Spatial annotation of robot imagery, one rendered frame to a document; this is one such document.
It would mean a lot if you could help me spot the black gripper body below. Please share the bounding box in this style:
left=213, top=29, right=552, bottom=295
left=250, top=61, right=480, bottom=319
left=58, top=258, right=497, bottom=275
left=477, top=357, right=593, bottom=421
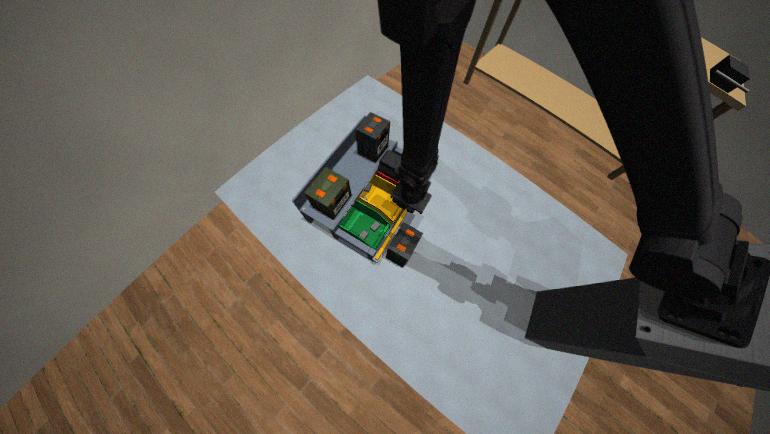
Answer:
left=391, top=180, right=432, bottom=214

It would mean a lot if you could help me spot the yellow vertical bar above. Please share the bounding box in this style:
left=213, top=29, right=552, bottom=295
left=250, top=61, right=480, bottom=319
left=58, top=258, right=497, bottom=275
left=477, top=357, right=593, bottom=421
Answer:
left=375, top=209, right=407, bottom=260

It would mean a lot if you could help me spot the dark grey shelf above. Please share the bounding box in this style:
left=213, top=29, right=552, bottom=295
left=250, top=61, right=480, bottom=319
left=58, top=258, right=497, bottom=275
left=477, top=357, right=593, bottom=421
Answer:
left=292, top=115, right=404, bottom=262

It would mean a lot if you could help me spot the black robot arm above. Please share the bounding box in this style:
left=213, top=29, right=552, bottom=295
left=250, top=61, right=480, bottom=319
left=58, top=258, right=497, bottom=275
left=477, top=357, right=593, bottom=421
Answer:
left=377, top=0, right=770, bottom=348

